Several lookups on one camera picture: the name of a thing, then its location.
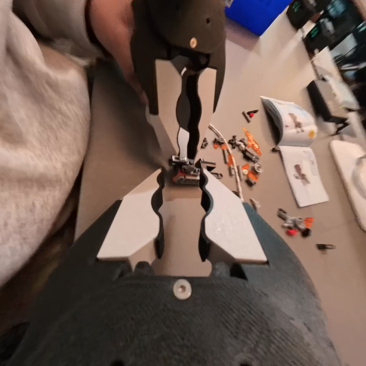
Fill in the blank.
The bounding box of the white lego chain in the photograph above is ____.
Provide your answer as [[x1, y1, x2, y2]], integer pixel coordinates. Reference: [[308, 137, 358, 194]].
[[209, 124, 244, 201]]

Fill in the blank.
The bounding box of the person's left hand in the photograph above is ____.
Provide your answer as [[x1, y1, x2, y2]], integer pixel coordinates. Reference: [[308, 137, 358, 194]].
[[89, 0, 149, 104]]

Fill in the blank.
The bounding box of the black power box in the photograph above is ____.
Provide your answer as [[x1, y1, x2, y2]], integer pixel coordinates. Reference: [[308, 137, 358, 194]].
[[306, 80, 352, 135]]

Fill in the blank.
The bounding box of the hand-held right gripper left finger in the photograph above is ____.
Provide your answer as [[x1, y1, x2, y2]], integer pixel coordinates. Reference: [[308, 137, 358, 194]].
[[97, 169, 166, 262]]

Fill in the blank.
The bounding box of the lego instruction booklet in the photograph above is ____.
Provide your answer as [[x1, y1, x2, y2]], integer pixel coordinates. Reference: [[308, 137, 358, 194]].
[[260, 96, 330, 208]]

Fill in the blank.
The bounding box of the blue plastic bin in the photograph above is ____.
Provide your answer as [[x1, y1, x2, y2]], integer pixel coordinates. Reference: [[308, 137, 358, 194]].
[[224, 0, 293, 36]]

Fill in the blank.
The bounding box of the large orange lego flame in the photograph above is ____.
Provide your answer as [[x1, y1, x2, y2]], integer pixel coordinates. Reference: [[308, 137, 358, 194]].
[[242, 127, 262, 156]]

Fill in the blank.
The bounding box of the black lego motorcycle frame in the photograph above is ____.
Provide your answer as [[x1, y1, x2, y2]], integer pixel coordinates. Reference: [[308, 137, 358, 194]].
[[169, 156, 224, 187]]

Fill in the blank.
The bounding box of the black battery charger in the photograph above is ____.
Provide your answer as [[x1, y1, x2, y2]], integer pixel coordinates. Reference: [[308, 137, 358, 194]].
[[303, 18, 337, 53], [286, 0, 316, 30]]

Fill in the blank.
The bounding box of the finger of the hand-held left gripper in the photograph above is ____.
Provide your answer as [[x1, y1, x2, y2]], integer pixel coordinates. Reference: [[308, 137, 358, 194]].
[[146, 57, 188, 160], [187, 68, 217, 161]]

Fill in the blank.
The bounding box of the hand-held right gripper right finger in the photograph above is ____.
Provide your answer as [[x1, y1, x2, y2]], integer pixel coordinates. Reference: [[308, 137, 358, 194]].
[[199, 169, 268, 264]]

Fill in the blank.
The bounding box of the white monitor stand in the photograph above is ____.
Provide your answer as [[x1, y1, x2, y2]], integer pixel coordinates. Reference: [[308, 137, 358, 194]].
[[329, 140, 366, 233]]

